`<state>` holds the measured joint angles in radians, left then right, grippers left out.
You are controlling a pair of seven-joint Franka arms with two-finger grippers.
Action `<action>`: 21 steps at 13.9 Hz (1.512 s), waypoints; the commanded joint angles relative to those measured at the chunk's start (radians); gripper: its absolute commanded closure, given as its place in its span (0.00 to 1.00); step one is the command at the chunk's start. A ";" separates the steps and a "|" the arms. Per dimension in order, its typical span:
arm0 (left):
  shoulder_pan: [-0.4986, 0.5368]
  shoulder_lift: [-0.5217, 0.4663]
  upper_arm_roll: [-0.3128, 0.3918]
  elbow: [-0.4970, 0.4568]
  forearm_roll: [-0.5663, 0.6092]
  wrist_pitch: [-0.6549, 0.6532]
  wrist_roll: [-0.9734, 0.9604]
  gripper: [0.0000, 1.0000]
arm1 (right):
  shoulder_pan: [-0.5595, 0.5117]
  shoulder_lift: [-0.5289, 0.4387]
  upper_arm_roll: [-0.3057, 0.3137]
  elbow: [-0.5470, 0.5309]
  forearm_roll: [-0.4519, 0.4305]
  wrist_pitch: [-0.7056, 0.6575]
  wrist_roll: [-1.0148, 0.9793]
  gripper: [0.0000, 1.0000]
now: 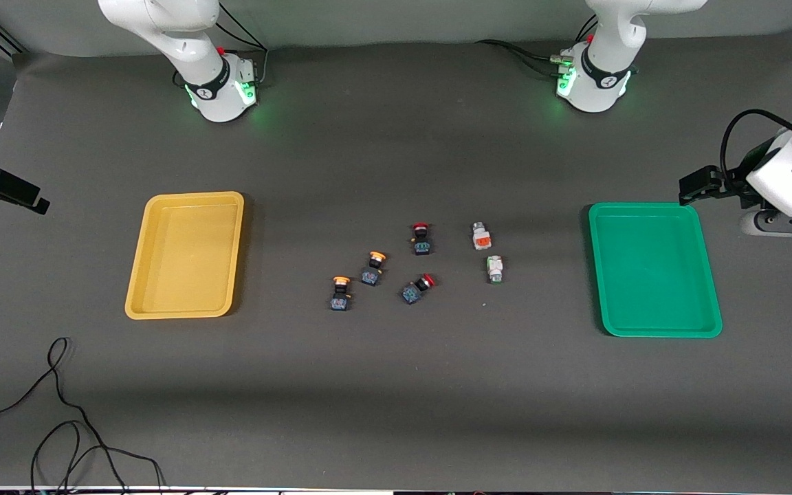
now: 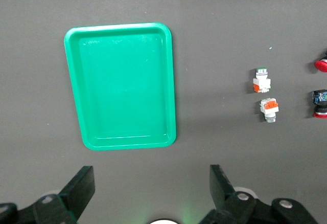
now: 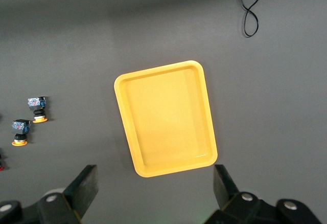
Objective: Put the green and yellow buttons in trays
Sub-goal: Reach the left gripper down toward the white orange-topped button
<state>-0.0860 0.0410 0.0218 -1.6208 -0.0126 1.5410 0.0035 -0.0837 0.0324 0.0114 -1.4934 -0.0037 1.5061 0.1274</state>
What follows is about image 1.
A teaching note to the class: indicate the white button with green cap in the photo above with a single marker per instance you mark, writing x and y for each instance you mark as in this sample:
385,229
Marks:
495,269

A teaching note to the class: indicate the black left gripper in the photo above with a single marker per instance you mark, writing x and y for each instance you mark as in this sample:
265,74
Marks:
731,185

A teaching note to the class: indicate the red push button switch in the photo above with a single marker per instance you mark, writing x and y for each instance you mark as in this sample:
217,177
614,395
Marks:
421,244
411,293

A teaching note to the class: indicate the green plastic tray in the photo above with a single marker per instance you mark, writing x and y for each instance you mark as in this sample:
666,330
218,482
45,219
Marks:
654,275

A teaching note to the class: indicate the white button with orange base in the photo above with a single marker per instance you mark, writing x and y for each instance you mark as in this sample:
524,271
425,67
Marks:
482,237

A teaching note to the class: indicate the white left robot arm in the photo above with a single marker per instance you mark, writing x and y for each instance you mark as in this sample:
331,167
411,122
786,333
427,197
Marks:
602,82

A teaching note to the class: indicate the yellow push button switch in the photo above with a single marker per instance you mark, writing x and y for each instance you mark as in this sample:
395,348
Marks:
370,276
341,297

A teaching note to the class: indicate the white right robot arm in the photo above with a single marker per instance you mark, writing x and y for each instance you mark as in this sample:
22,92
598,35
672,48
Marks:
196,41

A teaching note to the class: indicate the dark grey table mat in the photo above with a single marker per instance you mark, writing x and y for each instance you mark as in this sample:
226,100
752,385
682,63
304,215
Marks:
396,385

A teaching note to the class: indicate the yellow plastic tray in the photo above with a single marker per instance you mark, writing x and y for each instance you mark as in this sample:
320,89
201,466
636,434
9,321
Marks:
186,258

